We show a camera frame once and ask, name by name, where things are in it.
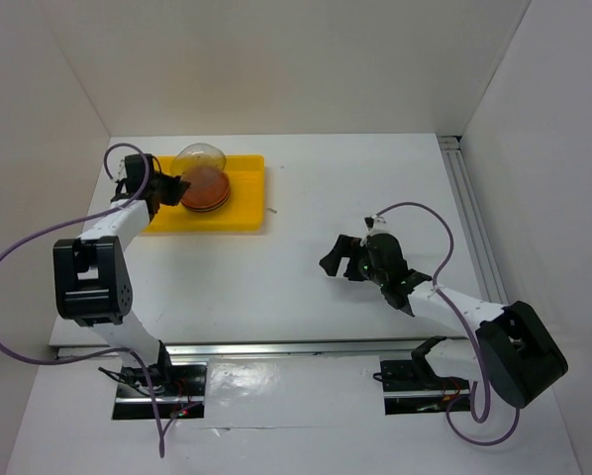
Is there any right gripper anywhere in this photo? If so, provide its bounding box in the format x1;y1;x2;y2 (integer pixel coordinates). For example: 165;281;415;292
319;234;387;287

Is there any clear grey plate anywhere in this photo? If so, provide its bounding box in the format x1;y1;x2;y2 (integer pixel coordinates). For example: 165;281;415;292
169;142;227;177
181;165;231;213

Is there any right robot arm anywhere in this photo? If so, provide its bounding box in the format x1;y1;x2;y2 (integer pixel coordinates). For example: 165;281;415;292
319;233;568;409

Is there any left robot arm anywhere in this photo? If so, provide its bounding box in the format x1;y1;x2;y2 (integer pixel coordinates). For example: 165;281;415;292
52;152;188;395

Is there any yellow plastic bin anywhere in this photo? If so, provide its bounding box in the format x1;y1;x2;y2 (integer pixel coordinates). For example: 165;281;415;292
145;155;265;234

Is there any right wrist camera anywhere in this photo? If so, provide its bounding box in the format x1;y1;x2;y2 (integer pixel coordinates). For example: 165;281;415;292
364;215;389;238

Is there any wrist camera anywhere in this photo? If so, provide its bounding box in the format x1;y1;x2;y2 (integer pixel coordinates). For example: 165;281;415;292
114;158;127;183
364;215;389;238

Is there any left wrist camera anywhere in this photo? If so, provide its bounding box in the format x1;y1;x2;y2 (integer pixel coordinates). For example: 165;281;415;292
114;158;127;183

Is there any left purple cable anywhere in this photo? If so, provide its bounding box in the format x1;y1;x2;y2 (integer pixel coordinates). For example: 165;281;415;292
0;142;198;459

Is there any purple cable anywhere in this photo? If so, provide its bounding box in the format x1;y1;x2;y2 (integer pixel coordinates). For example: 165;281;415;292
374;201;521;446
0;142;198;459

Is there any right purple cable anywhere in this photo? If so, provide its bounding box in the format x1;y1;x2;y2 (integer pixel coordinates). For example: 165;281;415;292
374;201;521;446

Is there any aluminium rail front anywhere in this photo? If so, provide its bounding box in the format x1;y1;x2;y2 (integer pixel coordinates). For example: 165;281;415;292
55;335;475;360

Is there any aluminium rail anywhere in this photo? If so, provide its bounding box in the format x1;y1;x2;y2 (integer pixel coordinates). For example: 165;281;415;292
55;335;475;360
437;136;508;304

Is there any aluminium rail right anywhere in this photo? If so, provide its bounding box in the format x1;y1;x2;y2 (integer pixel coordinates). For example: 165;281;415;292
437;136;508;304

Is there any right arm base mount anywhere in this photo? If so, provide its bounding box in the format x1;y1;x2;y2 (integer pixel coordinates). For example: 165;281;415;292
372;360;470;416

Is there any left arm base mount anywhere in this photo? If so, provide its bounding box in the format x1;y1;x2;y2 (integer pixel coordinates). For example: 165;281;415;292
98;363;207;421

